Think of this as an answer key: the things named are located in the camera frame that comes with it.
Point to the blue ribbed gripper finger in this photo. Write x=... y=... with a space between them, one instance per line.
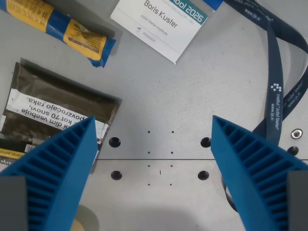
x=60 y=168
x=250 y=166

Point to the silver screw head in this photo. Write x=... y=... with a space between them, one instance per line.
x=296 y=133

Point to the brown tobacco pouch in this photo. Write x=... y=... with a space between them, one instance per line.
x=48 y=106

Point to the blue bag with yellow label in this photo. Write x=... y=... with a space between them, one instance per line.
x=72 y=33

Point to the white conference name badge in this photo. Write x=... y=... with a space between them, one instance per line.
x=161 y=24

